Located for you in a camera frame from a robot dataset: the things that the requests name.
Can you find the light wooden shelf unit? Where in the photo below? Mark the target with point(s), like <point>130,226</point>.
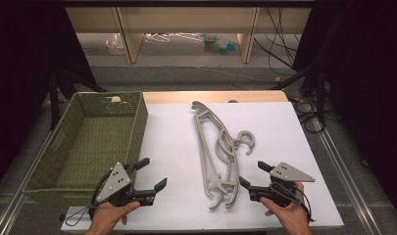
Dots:
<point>186,19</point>

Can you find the black metal stand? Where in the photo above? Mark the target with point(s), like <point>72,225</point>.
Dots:
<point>54,98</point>
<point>321,94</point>

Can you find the small dark round object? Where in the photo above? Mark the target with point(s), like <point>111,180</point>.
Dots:
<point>233,101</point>

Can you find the dark curtain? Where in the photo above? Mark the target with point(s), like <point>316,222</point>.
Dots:
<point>366,81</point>
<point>19,65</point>

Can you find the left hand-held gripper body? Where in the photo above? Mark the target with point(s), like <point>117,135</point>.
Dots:
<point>116,182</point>

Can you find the clear plastic bag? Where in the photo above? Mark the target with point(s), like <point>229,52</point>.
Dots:
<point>115,44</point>

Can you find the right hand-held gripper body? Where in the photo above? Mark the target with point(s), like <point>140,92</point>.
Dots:
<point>284,173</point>

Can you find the person's right hand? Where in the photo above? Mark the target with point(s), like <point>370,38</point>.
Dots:
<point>294,215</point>

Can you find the green woven basket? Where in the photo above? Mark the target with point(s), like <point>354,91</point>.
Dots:
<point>98,140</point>

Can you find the white table sheet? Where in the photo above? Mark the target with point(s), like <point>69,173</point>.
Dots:
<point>173,137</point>

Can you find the person's left hand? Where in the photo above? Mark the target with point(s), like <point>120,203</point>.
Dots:
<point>108,215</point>

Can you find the colourful plastic toys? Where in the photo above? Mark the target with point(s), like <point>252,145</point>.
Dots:
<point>220,45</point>

